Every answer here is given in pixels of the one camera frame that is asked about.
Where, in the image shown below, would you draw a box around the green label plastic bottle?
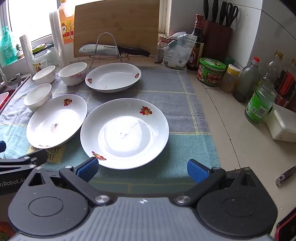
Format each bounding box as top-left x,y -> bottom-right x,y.
245,50 -> 284,124

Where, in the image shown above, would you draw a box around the red packet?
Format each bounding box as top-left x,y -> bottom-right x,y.
275,71 -> 296,108

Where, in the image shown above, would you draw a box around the grey teal checked cloth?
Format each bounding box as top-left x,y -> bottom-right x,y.
0,66 -> 222,195

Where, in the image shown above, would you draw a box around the red basin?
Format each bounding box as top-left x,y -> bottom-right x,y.
0,92 -> 10,109

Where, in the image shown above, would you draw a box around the red phone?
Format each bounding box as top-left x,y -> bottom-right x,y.
276,211 -> 296,241

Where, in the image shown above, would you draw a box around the black handled kitchen knife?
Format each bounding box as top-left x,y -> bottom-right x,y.
79,44 -> 151,57

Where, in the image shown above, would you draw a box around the steel sink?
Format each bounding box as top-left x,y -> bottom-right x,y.
0,73 -> 31,114

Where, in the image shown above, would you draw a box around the bamboo cutting board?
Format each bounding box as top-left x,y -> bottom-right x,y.
73,0 -> 160,58

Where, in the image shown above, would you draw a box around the red capped oil bottle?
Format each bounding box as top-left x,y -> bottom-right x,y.
233,57 -> 260,103

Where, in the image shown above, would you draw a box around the green lidded sauce jar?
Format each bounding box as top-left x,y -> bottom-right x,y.
197,57 -> 226,87

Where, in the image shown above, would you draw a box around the orange white seasoning bag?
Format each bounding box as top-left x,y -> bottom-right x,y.
158,31 -> 183,63

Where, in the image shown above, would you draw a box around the glass jar yellow-green lid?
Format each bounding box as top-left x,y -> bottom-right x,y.
31,44 -> 56,72

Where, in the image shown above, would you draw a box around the white floral bowl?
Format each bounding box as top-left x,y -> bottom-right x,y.
58,62 -> 88,86
32,65 -> 56,85
23,83 -> 53,113

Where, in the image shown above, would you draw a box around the yellow lidded spice jar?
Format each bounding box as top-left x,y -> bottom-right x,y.
220,64 -> 240,93

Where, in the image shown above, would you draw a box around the green dish soap bottle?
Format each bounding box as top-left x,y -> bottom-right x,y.
0,26 -> 18,66

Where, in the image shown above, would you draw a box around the dark red knife block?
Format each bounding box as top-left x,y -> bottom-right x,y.
202,20 -> 233,63

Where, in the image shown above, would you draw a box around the metal wire rack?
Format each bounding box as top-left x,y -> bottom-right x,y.
89,32 -> 130,67

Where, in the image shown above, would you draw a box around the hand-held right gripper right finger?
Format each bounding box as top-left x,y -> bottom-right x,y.
173,159 -> 258,207

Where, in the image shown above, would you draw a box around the white plastic box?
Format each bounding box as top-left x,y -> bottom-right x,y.
265,104 -> 296,143

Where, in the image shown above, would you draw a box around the dark soy sauce bottle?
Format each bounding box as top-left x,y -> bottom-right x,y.
186,14 -> 205,71

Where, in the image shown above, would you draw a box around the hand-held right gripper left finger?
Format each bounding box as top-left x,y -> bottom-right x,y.
28,156 -> 114,208

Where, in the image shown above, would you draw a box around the cling film roll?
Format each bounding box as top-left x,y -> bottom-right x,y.
19,34 -> 37,70
49,10 -> 65,66

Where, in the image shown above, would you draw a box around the black kitchen scissors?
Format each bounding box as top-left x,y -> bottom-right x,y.
225,2 -> 239,27

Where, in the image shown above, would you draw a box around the black knife handle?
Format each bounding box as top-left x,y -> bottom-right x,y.
211,0 -> 219,24
219,1 -> 228,25
203,0 -> 210,21

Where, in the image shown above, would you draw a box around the orange cooking wine jug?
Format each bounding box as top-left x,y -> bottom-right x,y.
58,0 -> 75,45

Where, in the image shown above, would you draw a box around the white floral plate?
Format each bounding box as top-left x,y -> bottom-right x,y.
26,94 -> 88,149
85,63 -> 142,93
80,98 -> 170,169

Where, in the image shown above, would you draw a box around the brown handled tool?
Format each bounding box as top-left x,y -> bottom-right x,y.
276,166 -> 296,187

